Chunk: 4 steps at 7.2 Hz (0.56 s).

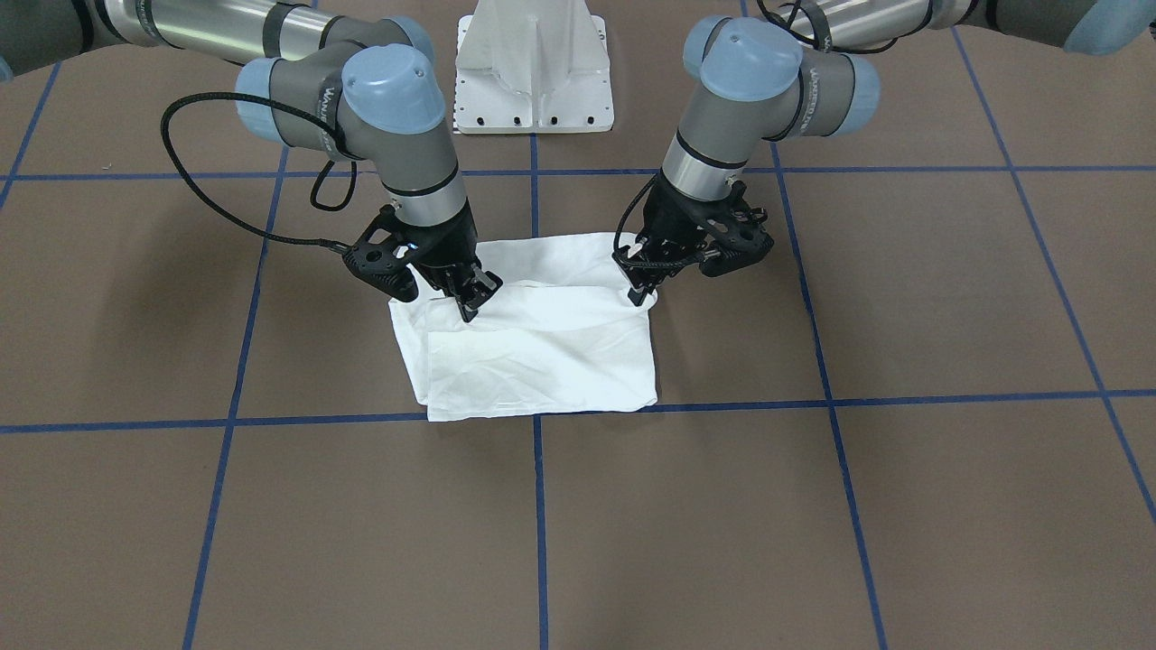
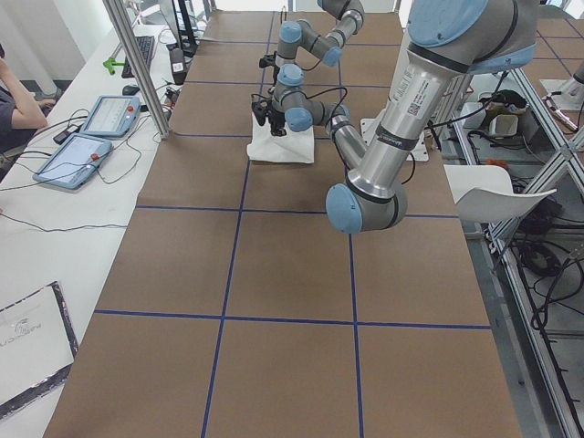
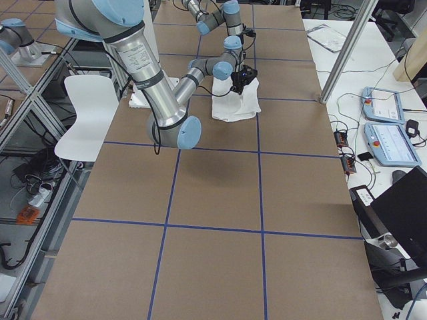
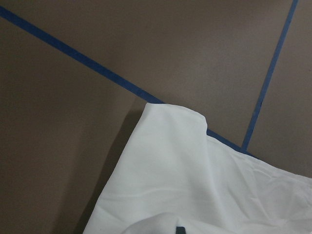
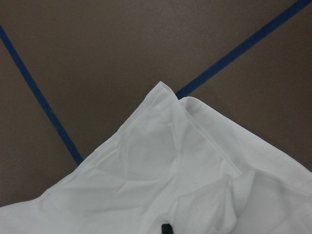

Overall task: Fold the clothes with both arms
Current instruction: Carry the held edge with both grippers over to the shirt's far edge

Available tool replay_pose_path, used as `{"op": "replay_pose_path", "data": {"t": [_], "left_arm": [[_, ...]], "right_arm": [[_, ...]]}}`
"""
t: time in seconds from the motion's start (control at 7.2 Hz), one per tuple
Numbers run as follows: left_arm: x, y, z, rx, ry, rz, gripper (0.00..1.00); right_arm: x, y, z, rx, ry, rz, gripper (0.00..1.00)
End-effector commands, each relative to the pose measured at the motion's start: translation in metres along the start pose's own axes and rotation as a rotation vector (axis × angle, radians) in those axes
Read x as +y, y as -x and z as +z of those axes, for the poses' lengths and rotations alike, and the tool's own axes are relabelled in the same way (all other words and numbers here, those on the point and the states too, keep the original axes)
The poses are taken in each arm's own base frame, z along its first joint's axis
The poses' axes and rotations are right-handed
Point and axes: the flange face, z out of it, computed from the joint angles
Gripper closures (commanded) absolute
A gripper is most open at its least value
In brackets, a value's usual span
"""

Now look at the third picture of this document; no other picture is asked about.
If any blue teach pendant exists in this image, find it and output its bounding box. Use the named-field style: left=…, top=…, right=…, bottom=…
left=362, top=87, right=405, bottom=124
left=364, top=122, right=422, bottom=167

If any upper blue teach pendant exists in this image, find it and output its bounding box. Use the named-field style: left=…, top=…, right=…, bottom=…
left=362, top=87, right=405, bottom=124

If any black power strip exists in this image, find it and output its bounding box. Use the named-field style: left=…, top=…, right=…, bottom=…
left=334, top=130, right=356, bottom=176

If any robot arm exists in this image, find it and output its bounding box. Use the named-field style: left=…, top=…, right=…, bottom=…
left=181, top=0, right=244, bottom=36
left=55, top=0, right=258, bottom=149

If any lower blue teach pendant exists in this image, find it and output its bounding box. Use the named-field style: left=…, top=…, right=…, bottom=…
left=364, top=122, right=422, bottom=167

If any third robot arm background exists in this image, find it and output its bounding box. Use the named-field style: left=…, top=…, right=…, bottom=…
left=1, top=18, right=57, bottom=67

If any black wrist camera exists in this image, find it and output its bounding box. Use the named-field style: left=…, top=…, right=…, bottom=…
left=242, top=27, right=256, bottom=38

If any white plastic chair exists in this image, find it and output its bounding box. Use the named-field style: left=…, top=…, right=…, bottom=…
left=55, top=75, right=119, bottom=162

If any white paper in sleeve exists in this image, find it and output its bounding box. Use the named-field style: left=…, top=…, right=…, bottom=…
left=306, top=24, right=346, bottom=53

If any white long-sleeve printed shirt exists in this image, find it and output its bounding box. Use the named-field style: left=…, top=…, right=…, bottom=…
left=212, top=77, right=261, bottom=122

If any aluminium frame post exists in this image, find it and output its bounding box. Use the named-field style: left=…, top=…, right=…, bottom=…
left=319, top=0, right=378, bottom=104

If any black laptop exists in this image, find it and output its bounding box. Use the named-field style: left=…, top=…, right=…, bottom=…
left=371, top=166, right=426, bottom=267

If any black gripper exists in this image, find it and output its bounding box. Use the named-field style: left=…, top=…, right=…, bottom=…
left=231, top=65, right=258, bottom=95

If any orange box under table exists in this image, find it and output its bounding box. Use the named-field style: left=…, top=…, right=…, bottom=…
left=16, top=205, right=40, bottom=225

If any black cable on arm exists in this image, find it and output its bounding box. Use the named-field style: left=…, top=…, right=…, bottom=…
left=151, top=49, right=250, bottom=155

